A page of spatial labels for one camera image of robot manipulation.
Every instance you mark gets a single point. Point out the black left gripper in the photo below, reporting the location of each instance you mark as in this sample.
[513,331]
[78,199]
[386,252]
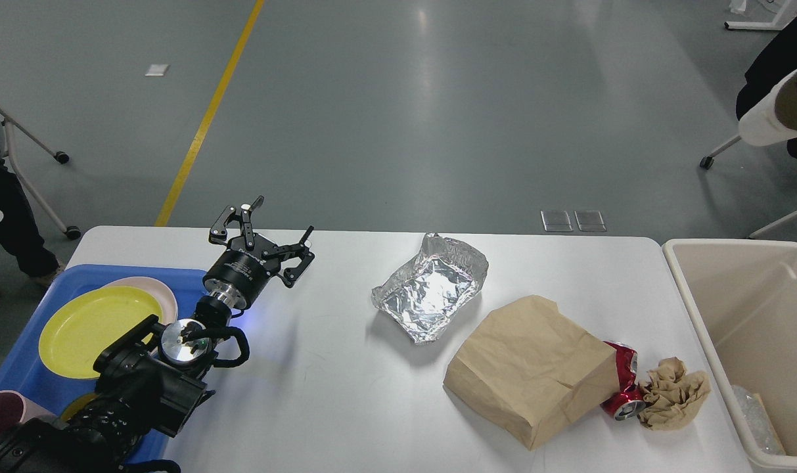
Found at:
[238,278]

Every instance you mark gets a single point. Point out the white paper cup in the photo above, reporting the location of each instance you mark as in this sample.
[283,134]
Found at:
[774,118]

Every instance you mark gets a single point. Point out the aluminium foil tray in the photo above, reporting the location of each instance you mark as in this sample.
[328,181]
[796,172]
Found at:
[423,295]

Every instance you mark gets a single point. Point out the yellow plastic plate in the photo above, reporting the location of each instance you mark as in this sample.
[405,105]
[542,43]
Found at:
[83,328]

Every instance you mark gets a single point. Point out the brown paper napkin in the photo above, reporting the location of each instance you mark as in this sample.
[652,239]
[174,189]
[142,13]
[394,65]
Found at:
[674,396]

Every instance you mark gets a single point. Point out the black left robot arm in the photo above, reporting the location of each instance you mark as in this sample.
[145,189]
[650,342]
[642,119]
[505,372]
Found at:
[152,376]

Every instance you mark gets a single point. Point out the person in black clothing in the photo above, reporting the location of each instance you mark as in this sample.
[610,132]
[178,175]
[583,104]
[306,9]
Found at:
[777,60]

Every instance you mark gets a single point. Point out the pink plate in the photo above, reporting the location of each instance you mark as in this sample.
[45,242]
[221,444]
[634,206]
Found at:
[157,289]

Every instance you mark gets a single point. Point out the white rolling stand left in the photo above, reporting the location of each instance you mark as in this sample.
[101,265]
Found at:
[12,128]

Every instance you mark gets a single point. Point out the white paper scrap on floor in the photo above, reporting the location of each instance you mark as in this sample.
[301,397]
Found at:
[157,70]

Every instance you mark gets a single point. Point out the beige plastic bin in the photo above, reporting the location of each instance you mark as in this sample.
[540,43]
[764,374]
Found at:
[741,296]

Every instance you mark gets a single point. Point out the person at left edge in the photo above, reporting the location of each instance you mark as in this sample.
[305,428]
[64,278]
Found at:
[19,234]

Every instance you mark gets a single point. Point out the blue plastic tray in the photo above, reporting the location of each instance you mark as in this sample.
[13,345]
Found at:
[23,370]

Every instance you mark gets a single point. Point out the brown paper bag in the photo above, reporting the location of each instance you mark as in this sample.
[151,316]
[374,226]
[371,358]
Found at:
[532,371]

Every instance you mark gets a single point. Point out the floor outlet cover plates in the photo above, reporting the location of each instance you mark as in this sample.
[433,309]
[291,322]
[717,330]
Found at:
[558,221]

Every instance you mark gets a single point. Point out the pink mug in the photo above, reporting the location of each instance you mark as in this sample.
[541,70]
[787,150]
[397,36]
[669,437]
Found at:
[16,408]

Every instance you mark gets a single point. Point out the clear plastic wrap in bin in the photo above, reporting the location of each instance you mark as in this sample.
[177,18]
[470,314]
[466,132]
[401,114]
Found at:
[758,421]

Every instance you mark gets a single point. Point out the crushed red soda can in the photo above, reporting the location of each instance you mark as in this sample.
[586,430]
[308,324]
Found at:
[628,401]

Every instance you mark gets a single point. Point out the white table frame background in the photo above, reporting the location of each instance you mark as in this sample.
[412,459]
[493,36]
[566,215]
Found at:
[761,15]

